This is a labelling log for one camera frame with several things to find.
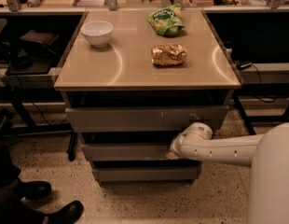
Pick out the black table leg left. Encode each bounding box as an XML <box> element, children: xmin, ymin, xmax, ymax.
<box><xmin>67</xmin><ymin>133</ymin><xmax>77</xmax><ymax>161</ymax></box>

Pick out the green chip bag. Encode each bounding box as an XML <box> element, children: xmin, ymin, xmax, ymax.
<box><xmin>146</xmin><ymin>3</ymin><xmax>185</xmax><ymax>37</ymax></box>

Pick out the black power adapter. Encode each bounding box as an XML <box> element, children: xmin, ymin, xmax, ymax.
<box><xmin>236</xmin><ymin>61</ymin><xmax>252</xmax><ymax>71</ymax></box>

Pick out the black shoe lower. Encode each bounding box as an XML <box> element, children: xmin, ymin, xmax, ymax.
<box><xmin>42</xmin><ymin>201</ymin><xmax>84</xmax><ymax>224</ymax></box>

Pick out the black table leg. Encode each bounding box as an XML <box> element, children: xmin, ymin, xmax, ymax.
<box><xmin>233</xmin><ymin>96</ymin><xmax>256</xmax><ymax>135</ymax></box>
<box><xmin>67</xmin><ymin>133</ymin><xmax>77</xmax><ymax>161</ymax></box>

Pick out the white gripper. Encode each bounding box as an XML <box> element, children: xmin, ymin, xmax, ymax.
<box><xmin>166</xmin><ymin>133</ymin><xmax>185</xmax><ymax>160</ymax></box>

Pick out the grey bottom drawer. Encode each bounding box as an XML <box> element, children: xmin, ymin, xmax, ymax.
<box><xmin>92</xmin><ymin>167</ymin><xmax>200</xmax><ymax>182</ymax></box>

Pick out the black table leg right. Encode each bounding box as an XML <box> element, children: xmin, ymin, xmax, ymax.
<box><xmin>233</xmin><ymin>96</ymin><xmax>256</xmax><ymax>135</ymax></box>

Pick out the grey drawer cabinet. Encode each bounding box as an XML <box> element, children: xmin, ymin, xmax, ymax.
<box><xmin>53</xmin><ymin>8</ymin><xmax>242</xmax><ymax>187</ymax></box>

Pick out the black shoe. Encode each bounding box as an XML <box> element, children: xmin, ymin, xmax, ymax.
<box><xmin>12</xmin><ymin>179</ymin><xmax>51</xmax><ymax>201</ymax></box>
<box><xmin>42</xmin><ymin>201</ymin><xmax>84</xmax><ymax>224</ymax></box>

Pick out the golden brown snack bag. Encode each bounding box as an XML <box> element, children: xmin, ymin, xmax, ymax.
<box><xmin>151</xmin><ymin>44</ymin><xmax>187</xmax><ymax>66</ymax></box>

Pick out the black shoe upper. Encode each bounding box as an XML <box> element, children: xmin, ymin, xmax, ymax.
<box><xmin>12</xmin><ymin>179</ymin><xmax>51</xmax><ymax>201</ymax></box>

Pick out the grey top drawer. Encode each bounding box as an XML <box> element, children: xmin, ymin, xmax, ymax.
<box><xmin>66</xmin><ymin>105</ymin><xmax>228</xmax><ymax>133</ymax></box>

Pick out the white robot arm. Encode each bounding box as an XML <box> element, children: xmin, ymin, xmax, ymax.
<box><xmin>167</xmin><ymin>122</ymin><xmax>289</xmax><ymax>224</ymax></box>

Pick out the white ceramic bowl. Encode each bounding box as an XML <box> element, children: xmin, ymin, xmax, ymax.
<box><xmin>80</xmin><ymin>21</ymin><xmax>114</xmax><ymax>47</ymax></box>

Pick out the grey drawer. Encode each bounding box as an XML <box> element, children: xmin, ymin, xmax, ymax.
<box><xmin>92</xmin><ymin>167</ymin><xmax>200</xmax><ymax>182</ymax></box>
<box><xmin>81</xmin><ymin>143</ymin><xmax>169</xmax><ymax>161</ymax></box>
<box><xmin>66</xmin><ymin>105</ymin><xmax>228</xmax><ymax>133</ymax></box>

